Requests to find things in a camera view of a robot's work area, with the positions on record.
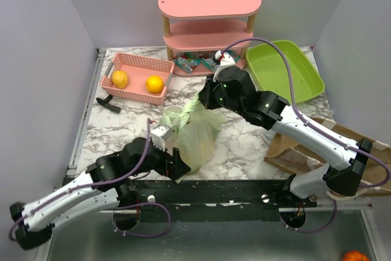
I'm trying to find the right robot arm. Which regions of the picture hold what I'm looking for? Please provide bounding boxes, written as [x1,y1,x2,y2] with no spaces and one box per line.
[199,66,372,207]

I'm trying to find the orange fruit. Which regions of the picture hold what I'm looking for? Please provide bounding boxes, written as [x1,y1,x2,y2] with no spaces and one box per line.
[145,75,164,94]

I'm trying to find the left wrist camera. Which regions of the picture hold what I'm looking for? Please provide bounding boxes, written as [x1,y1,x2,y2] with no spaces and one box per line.
[150,123,174,152]

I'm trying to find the brown paper bag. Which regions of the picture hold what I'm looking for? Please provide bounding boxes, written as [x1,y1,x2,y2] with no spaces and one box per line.
[265,116,386,183]

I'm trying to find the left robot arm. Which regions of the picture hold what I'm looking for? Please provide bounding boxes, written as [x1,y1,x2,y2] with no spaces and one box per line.
[9,137,191,250]

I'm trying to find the yellow lemon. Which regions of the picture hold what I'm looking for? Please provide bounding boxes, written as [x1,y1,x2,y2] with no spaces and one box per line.
[111,70,129,89]

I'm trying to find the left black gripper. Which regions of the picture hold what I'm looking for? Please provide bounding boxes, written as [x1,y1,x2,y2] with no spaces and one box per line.
[128,138,191,180]

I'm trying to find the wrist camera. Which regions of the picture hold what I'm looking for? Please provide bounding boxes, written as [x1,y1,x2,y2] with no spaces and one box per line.
[150,123,174,152]
[213,50,236,82]

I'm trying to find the avocado print plastic bag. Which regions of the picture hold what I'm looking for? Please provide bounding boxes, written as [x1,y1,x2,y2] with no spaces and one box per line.
[160,95,225,175]

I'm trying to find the black T-handle tool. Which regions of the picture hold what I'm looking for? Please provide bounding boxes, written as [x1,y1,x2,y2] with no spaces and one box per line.
[96,95,121,114]

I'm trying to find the orange pumpkin toy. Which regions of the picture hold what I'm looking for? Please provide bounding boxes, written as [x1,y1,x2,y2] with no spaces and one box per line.
[342,251,370,261]

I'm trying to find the green plastic tray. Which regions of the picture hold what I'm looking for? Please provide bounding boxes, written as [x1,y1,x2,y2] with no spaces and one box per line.
[246,40,324,104]

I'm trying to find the cherry mint candy packet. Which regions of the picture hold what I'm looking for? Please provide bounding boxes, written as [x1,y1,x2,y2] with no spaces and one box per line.
[174,53,201,73]

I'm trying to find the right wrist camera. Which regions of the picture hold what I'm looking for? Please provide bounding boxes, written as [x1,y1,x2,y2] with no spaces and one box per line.
[213,50,236,82]

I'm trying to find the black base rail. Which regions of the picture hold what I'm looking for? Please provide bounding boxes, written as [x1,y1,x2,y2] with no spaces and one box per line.
[129,180,317,223]

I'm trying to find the pink perforated basket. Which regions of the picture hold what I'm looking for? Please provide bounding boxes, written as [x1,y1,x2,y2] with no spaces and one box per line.
[100,53,174,105]

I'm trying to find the pink three-tier shelf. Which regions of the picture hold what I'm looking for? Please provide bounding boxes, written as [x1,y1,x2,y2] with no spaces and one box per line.
[158,0,262,68]

